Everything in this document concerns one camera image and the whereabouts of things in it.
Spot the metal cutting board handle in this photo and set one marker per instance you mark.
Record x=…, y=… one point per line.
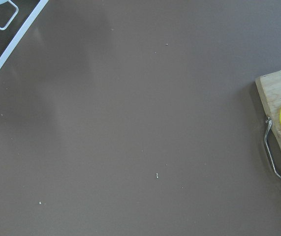
x=269, y=123

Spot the white wire cup rack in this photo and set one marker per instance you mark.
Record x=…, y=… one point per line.
x=16, y=17

